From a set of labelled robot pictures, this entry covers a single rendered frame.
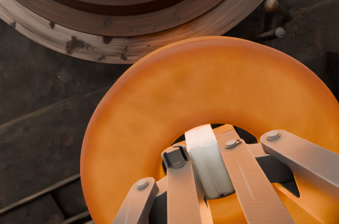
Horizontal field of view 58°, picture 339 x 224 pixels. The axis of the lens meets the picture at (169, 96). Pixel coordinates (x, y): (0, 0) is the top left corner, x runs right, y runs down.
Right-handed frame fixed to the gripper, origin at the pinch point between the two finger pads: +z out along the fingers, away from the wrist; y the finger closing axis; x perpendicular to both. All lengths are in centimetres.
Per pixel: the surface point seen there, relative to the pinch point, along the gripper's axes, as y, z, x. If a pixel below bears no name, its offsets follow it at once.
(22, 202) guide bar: -34.1, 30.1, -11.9
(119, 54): -6.6, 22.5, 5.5
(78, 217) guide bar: -25.0, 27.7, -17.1
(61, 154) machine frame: -24.6, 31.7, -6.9
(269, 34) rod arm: 9.8, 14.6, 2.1
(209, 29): 5.1, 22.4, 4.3
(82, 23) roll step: -9.0, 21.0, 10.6
